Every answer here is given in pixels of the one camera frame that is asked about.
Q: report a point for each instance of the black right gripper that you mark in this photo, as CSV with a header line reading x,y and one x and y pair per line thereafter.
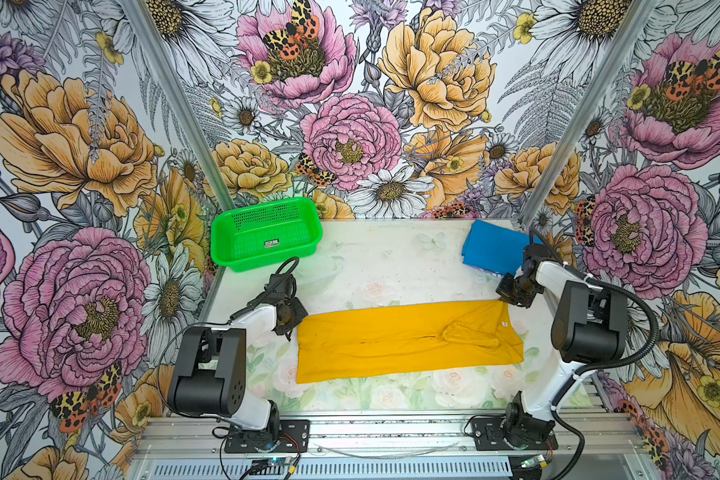
x,y
504,289

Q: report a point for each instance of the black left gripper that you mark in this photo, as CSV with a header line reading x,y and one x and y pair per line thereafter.
x,y
300,314

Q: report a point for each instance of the yellow t-shirt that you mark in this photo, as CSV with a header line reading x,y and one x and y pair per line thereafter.
x,y
406,339

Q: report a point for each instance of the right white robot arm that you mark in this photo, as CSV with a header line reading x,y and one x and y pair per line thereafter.
x,y
589,327

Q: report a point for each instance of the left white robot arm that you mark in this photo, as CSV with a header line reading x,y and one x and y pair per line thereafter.
x,y
210,374

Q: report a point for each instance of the folded blue t-shirt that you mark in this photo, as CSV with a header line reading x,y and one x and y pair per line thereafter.
x,y
494,249

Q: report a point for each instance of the green plastic basket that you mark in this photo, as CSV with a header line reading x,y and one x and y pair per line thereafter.
x,y
265,234

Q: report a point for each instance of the small green circuit board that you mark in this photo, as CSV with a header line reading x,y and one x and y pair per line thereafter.
x,y
271,463

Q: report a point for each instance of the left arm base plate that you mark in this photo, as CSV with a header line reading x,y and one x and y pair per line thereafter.
x,y
283,436

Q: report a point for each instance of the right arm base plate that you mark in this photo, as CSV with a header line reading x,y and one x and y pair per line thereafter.
x,y
493,433

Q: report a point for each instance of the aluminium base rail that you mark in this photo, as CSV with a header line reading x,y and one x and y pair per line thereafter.
x,y
397,445

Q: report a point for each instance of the right aluminium corner post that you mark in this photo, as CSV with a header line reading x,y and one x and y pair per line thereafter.
x,y
625,38

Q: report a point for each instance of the aluminium corner post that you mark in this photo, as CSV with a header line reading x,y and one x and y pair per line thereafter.
x,y
161,64
625,38

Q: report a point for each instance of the left aluminium corner post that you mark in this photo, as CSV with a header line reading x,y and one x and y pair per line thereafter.
x,y
161,64

